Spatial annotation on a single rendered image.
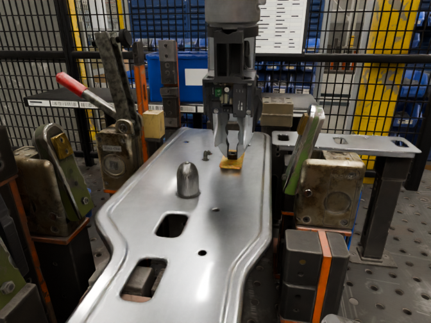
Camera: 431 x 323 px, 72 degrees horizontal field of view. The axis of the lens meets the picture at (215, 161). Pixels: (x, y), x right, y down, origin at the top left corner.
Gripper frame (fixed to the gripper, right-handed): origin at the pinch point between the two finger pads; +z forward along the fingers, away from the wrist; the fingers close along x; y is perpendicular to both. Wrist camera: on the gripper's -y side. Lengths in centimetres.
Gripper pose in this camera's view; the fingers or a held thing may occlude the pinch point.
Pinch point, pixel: (233, 148)
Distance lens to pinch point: 52.7
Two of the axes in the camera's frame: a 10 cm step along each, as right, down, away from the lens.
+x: 9.9, 0.7, -1.6
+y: -1.7, 4.8, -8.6
